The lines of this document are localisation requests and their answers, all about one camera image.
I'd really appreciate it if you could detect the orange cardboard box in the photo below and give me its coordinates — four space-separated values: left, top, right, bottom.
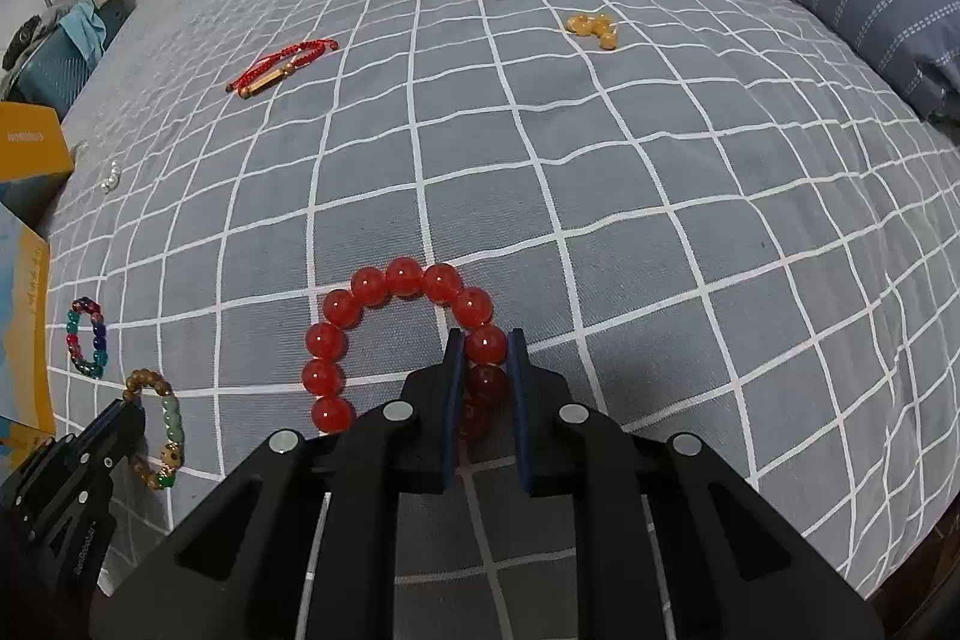
0 101 76 223

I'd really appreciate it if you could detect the blue and yellow box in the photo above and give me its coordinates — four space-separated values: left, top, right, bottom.
0 203 58 485

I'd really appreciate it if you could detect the amber bead bracelet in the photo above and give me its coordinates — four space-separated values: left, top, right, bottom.
565 11 620 51

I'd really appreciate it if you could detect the grey grid bedsheet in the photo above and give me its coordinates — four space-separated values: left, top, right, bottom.
36 0 960 640

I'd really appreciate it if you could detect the teal bag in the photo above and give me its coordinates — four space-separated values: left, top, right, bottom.
0 0 137 125

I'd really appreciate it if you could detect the red cord bracelet gold tube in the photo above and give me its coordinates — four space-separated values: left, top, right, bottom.
226 37 340 100

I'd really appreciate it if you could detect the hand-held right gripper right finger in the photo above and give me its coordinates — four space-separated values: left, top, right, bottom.
508 329 884 640

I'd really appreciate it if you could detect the multicolour glass bead bracelet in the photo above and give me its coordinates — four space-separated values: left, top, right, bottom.
64 296 108 380

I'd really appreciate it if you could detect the brown and green bead bracelet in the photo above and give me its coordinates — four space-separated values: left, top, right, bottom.
122 368 187 492

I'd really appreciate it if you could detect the red bead bracelet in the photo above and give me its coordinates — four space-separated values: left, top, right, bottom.
301 256 511 442

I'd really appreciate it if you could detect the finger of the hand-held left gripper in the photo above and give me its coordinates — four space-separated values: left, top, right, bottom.
71 397 149 465

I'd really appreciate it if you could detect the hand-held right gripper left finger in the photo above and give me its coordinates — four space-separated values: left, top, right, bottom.
94 329 462 640

